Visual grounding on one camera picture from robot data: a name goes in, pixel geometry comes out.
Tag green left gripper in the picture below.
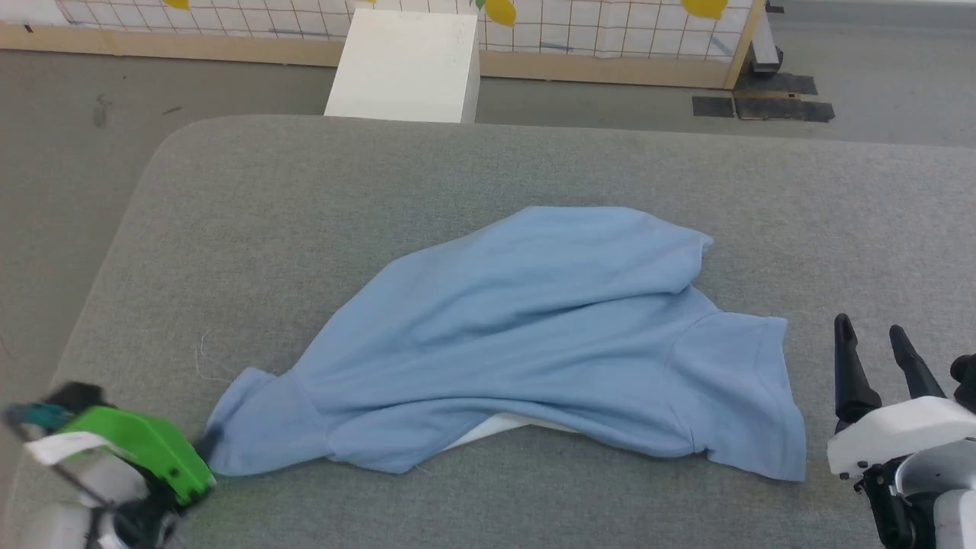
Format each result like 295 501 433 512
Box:
57 406 223 506

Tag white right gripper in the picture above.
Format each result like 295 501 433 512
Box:
827 314 976 481

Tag blue and white shirt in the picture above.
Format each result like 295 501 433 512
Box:
204 204 807 483

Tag grey fabric sofa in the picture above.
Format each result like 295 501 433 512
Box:
0 114 976 549

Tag long black floor tape patch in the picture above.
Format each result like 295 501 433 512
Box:
735 96 836 123

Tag metal partition foot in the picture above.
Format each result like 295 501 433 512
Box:
751 8 785 75

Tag white box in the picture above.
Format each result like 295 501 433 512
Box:
324 8 481 124

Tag lemon print grid cloth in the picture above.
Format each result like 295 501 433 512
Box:
57 0 756 60

